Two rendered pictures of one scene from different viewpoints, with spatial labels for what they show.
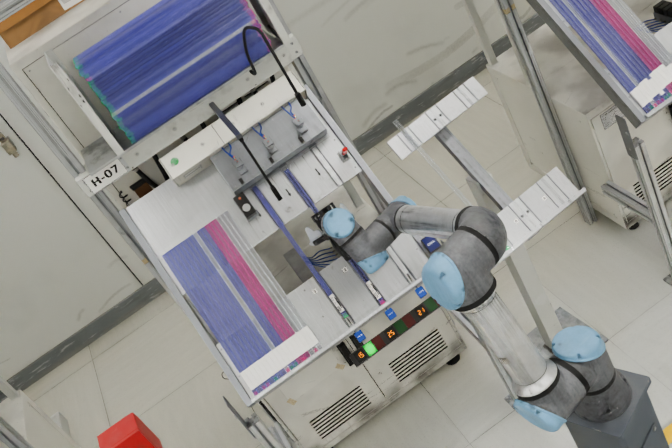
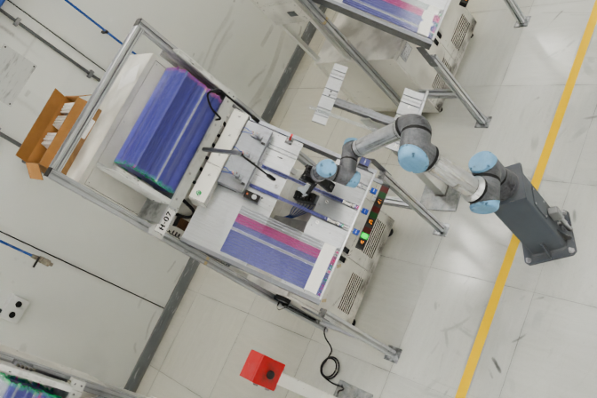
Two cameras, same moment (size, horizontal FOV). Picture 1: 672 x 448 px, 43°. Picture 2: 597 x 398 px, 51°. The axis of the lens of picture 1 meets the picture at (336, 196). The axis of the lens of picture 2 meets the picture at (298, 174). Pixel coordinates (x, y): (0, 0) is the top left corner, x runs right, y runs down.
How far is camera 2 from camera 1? 0.75 m
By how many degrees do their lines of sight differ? 12
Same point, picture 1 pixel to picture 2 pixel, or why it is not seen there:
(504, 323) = (449, 165)
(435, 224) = (382, 138)
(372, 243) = (349, 170)
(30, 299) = (99, 354)
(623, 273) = (451, 136)
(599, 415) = (509, 193)
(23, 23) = not seen: hidden behind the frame
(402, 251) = not seen: hidden behind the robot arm
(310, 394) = (331, 290)
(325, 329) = (335, 239)
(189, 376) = (234, 338)
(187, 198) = (215, 210)
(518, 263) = not seen: hidden behind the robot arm
